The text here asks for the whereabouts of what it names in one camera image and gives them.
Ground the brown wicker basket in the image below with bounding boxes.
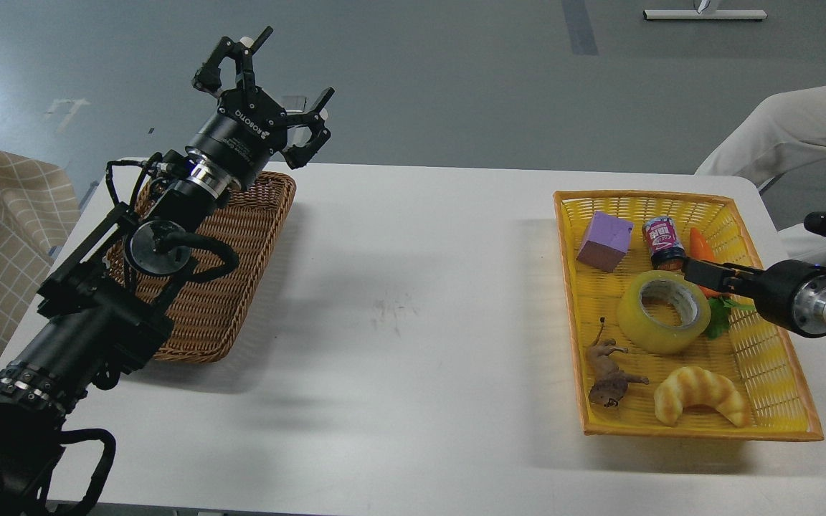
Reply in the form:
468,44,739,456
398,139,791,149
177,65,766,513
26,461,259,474
107,168,298,364

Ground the orange toy carrot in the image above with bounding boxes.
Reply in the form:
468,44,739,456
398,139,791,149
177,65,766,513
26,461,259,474
688,228,755,340

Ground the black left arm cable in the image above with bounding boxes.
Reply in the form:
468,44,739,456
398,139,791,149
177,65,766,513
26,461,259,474
26,428,117,516

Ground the toy croissant bread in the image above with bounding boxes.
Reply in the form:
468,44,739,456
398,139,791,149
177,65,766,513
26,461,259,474
653,365,753,428

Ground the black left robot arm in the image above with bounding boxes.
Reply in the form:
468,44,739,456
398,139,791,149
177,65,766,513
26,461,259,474
0,27,334,515

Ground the small purple drink can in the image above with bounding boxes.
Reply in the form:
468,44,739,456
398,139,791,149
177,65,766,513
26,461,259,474
642,216,686,271

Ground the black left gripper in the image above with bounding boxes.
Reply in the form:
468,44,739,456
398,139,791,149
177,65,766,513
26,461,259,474
185,27,336,191

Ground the purple foam cube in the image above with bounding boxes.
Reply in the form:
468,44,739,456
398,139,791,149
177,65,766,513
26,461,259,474
576,210,634,273

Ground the white metal stand base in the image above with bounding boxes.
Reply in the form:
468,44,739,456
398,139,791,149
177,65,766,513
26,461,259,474
642,1,768,21

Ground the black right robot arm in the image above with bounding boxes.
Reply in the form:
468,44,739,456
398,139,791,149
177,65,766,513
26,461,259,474
682,211,826,338

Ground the yellow plastic basket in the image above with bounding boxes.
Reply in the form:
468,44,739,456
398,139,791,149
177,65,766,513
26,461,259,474
554,190,824,441

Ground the yellow tape roll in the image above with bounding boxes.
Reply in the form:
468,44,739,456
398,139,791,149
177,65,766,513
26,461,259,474
617,271,711,355

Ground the brown toy lion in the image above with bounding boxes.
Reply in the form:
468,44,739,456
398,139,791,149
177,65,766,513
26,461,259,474
584,317,651,408

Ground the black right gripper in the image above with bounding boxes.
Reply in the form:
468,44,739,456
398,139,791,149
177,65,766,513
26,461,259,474
683,258,826,338

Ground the person in beige clothes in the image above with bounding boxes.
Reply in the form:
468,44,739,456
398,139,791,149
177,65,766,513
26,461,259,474
695,79,826,266

